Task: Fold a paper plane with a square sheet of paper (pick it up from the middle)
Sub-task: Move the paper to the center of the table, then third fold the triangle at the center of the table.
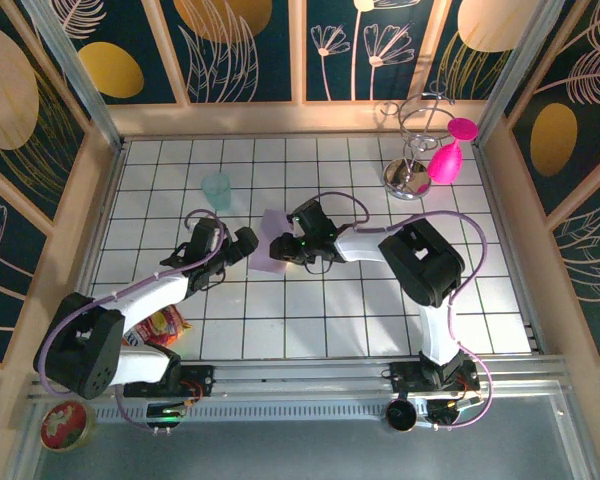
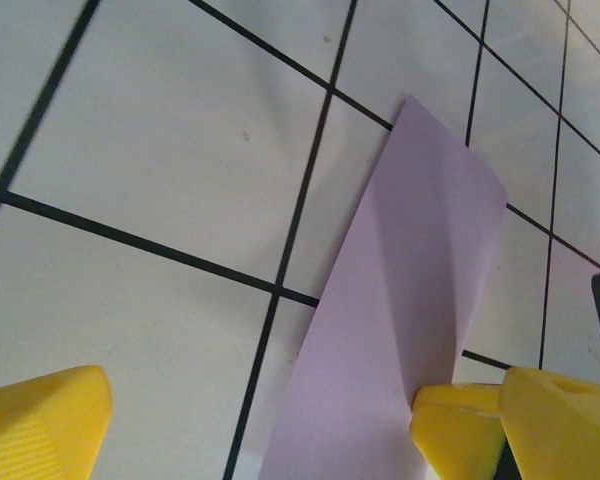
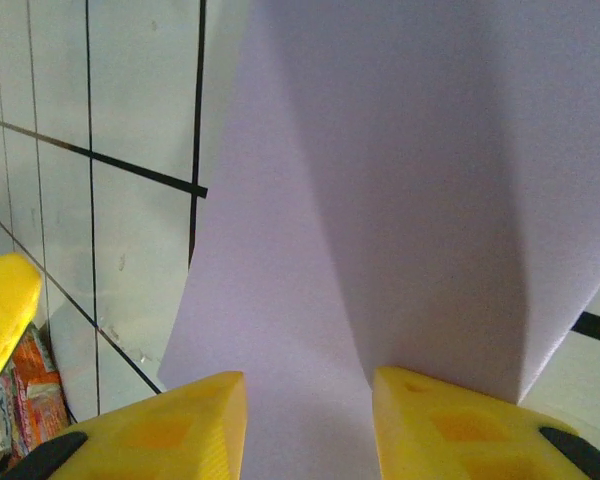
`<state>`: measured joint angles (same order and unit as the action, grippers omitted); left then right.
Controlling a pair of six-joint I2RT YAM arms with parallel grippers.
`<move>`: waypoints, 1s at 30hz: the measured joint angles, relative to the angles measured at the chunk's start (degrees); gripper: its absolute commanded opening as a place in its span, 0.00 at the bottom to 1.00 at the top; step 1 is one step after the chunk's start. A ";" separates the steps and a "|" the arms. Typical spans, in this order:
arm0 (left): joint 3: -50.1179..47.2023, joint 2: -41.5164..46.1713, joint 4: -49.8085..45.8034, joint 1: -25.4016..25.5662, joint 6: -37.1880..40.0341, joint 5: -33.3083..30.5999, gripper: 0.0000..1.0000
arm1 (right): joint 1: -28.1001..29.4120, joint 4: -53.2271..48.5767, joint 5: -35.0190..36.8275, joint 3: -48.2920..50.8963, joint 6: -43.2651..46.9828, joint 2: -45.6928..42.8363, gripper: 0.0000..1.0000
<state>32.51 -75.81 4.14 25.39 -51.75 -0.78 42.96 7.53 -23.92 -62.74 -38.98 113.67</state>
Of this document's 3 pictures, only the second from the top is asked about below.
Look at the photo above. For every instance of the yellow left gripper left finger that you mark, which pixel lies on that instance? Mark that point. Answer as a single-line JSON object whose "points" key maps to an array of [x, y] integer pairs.
{"points": [[40, 425]]}

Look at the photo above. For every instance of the lilac square paper sheet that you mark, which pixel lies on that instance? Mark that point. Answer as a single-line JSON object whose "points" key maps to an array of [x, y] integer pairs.
{"points": [[380, 300]]}

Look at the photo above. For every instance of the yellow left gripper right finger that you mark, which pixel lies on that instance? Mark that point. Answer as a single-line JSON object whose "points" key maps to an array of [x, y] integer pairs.
{"points": [[565, 435]]}

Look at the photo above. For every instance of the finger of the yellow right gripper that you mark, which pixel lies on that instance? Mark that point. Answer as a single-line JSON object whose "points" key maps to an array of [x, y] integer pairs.
{"points": [[455, 430]]}

